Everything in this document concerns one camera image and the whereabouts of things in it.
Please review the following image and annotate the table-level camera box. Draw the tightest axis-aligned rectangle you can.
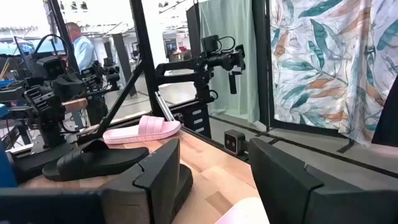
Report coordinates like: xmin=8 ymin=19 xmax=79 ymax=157
xmin=223 ymin=129 xmax=249 ymax=156

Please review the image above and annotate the black partition frame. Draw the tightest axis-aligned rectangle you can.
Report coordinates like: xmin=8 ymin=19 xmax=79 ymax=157
xmin=251 ymin=0 xmax=358 ymax=154

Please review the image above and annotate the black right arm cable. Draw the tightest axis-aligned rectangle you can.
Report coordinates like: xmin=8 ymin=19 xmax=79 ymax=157
xmin=33 ymin=33 xmax=71 ymax=57

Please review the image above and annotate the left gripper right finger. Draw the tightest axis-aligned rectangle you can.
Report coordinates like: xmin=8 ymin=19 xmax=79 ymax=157
xmin=248 ymin=138 xmax=398 ymax=224

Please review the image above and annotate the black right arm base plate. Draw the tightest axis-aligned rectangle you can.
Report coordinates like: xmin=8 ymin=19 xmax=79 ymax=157
xmin=12 ymin=141 xmax=77 ymax=184

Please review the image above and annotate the pink rubber slide sandal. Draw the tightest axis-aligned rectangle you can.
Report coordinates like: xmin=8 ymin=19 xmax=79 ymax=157
xmin=102 ymin=115 xmax=182 ymax=145
xmin=214 ymin=196 xmax=271 ymax=224

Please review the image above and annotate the blue plastic bin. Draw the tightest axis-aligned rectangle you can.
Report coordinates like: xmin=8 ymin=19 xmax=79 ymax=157
xmin=0 ymin=103 xmax=19 ymax=189

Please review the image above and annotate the pale green curtain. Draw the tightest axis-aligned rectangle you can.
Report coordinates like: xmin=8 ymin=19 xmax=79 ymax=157
xmin=198 ymin=0 xmax=261 ymax=124

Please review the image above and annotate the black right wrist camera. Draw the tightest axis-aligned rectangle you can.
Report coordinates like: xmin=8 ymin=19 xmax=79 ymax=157
xmin=36 ymin=55 xmax=67 ymax=79

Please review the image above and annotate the person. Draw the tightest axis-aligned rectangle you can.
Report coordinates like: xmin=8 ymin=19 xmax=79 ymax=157
xmin=65 ymin=22 xmax=109 ymax=127

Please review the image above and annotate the background computer monitor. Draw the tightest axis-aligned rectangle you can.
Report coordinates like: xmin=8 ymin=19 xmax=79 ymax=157
xmin=14 ymin=35 xmax=66 ymax=58

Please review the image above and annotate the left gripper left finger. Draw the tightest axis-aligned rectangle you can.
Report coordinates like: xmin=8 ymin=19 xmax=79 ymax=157
xmin=101 ymin=138 xmax=182 ymax=224

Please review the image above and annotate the black aluminium table frame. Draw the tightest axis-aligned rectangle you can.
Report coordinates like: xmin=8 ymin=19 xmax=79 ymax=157
xmin=48 ymin=0 xmax=249 ymax=162

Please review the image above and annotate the floral leaf print curtain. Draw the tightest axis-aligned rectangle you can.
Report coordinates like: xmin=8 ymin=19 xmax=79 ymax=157
xmin=269 ymin=0 xmax=398 ymax=146

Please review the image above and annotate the silver aluminium bar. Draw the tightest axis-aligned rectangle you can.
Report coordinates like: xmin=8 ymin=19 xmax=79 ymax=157
xmin=154 ymin=90 xmax=175 ymax=123

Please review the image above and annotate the black stand with drawers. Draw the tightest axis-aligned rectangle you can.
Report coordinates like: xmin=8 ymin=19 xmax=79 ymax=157
xmin=174 ymin=98 xmax=213 ymax=139

